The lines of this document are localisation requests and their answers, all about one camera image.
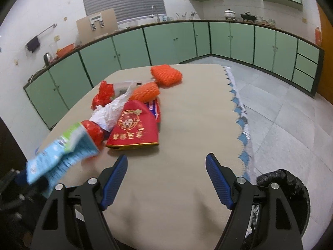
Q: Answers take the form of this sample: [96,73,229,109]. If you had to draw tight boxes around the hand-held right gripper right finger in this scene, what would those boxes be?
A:
[205,153,304,250]

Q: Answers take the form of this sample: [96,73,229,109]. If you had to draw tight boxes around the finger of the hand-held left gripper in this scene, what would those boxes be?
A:
[31,176,54,198]

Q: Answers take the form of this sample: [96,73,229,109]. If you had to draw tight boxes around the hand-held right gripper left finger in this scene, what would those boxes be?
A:
[31,154,128,250]

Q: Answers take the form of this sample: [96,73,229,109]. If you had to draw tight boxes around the light blue snack packet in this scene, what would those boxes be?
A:
[27,122,101,185]

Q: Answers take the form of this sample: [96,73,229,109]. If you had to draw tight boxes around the black trash bin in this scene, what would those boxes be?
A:
[243,169,311,250]

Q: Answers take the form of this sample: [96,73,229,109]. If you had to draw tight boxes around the blue white plastic packet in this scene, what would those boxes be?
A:
[146,96,161,123]

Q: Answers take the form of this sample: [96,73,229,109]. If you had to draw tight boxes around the red foil wrapper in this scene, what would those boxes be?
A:
[81,120,105,150]

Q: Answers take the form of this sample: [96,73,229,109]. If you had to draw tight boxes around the red gold gift pouch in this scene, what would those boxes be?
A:
[105,101,159,149]

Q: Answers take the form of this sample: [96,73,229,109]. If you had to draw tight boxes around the beige tablecloth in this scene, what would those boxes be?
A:
[34,63,251,250]

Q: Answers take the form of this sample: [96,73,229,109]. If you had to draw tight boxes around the white plastic bag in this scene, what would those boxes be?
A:
[92,83,134,133]

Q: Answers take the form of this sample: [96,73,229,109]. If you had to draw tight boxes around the blue white scalloped table cover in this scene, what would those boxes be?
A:
[223,66,257,185]

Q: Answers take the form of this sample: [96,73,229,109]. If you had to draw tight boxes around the red crumpled plastic bag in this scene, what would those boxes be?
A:
[91,81,115,110]

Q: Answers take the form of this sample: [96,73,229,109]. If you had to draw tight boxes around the white paper box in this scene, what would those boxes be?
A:
[112,79,157,97]

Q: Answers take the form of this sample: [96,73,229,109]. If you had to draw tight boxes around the orange foam fruit net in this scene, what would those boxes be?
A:
[128,82,160,103]

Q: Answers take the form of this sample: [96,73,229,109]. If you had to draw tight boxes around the orange foam net block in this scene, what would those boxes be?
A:
[151,64,183,87]

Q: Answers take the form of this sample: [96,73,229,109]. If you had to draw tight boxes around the orange basin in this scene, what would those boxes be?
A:
[56,44,75,58]

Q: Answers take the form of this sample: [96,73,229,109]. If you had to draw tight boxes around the dark towel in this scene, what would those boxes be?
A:
[27,36,40,53]

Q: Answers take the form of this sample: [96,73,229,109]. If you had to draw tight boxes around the green base cabinets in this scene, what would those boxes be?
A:
[23,19,325,131]

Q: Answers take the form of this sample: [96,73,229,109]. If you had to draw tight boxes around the cardboard board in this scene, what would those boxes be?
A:
[76,8,118,45]

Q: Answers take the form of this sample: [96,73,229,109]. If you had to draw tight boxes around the white plastic device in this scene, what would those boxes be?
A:
[90,16,106,29]

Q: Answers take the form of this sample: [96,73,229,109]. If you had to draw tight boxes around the wooden door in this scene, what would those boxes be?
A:
[316,4,333,105]

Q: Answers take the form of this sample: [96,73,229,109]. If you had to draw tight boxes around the black wok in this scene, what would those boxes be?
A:
[240,12,257,22]

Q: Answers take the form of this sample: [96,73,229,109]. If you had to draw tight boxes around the metal towel rail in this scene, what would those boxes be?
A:
[25,23,58,47]

